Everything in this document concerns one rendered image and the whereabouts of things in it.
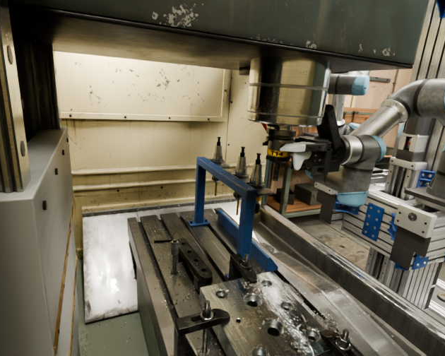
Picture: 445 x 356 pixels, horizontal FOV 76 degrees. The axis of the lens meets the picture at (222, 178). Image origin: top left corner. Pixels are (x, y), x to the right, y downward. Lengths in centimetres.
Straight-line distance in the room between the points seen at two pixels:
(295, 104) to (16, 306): 49
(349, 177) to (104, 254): 112
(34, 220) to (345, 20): 50
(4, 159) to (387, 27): 58
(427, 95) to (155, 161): 121
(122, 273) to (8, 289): 111
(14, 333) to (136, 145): 128
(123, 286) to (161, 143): 73
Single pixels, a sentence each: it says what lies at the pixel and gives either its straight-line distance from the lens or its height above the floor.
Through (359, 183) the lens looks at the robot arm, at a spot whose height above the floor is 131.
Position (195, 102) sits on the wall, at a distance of 160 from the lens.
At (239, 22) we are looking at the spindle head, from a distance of 44.
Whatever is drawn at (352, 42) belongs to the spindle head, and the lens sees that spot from 56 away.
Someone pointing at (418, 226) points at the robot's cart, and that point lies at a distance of 137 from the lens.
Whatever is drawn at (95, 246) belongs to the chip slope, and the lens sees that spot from 153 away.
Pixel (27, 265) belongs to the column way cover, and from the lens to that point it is 32.
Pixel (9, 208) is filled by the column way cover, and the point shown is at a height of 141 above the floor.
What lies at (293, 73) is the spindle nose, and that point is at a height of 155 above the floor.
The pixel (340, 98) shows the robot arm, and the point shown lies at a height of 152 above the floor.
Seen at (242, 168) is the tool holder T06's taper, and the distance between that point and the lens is 105.
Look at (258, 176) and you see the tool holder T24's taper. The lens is 96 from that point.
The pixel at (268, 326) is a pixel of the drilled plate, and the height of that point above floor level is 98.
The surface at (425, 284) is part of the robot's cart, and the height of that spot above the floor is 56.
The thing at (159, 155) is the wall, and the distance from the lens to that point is 159.
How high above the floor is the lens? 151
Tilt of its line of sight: 17 degrees down
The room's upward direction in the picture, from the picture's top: 4 degrees clockwise
